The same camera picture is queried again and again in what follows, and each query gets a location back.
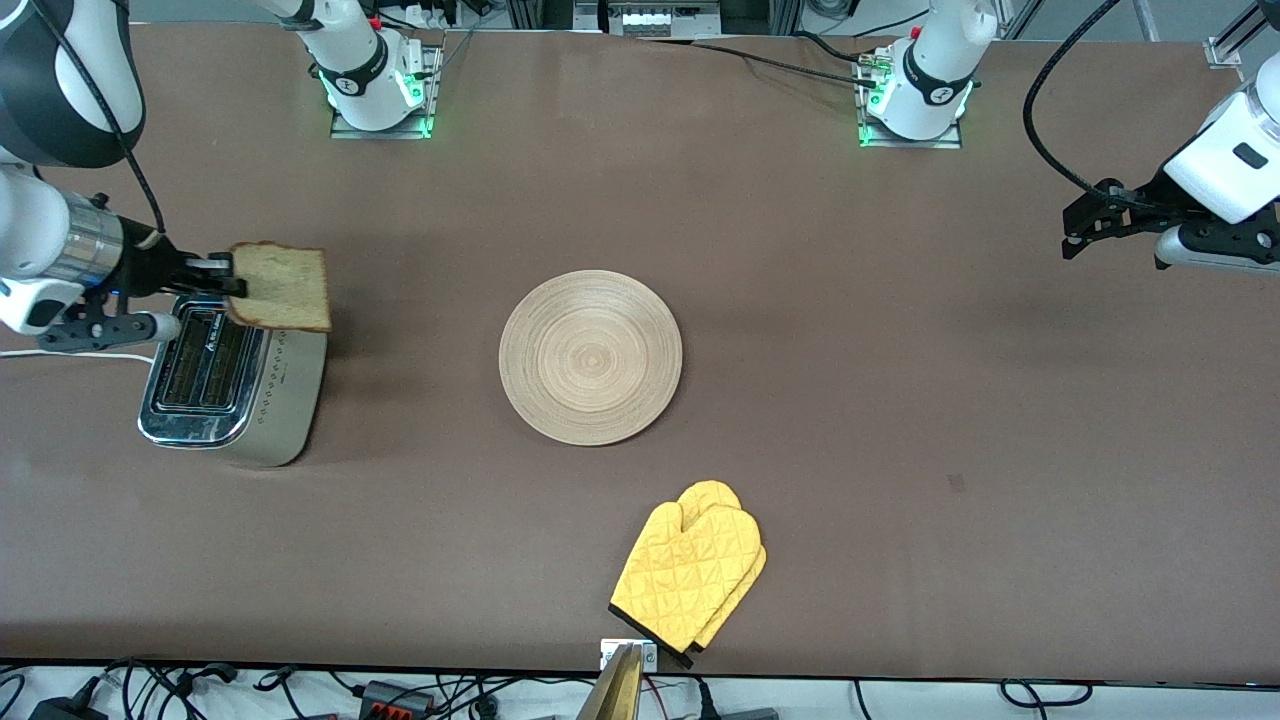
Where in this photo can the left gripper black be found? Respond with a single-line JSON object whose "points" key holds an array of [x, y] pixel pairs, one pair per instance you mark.
{"points": [[1152, 201]]}

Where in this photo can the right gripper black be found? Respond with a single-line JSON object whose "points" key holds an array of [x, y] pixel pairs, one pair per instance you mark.
{"points": [[146, 271]]}

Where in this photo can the slice of brown-crust bread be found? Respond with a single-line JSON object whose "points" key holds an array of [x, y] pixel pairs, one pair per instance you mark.
{"points": [[285, 290]]}

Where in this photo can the round light wooden plate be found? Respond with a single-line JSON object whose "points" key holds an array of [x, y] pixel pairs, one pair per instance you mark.
{"points": [[590, 358]]}

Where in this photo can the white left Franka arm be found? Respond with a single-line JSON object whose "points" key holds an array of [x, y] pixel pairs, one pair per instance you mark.
{"points": [[1230, 160]]}

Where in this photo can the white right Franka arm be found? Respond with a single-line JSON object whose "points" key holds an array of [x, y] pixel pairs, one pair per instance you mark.
{"points": [[30, 240]]}

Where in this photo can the chrome two-slot toaster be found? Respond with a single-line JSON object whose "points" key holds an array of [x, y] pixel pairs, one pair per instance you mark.
{"points": [[230, 390]]}

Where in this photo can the black adapter with red plugs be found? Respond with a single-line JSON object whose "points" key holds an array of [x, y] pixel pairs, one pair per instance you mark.
{"points": [[395, 698]]}

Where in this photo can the yellow quilted oven mitt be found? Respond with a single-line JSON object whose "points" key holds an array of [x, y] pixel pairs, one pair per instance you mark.
{"points": [[690, 580], [712, 495]]}

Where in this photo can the white power strip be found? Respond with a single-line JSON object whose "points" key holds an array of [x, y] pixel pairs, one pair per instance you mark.
{"points": [[660, 15]]}

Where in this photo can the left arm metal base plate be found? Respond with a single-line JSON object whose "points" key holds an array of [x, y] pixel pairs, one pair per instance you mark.
{"points": [[905, 143]]}

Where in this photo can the aluminium corner bracket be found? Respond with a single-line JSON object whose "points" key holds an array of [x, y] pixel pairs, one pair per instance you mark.
{"points": [[1228, 48]]}

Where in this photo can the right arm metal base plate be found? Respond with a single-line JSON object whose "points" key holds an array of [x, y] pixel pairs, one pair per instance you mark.
{"points": [[425, 95]]}

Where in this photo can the metal front camera mount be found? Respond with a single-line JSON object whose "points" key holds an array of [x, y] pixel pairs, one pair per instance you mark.
{"points": [[620, 680]]}

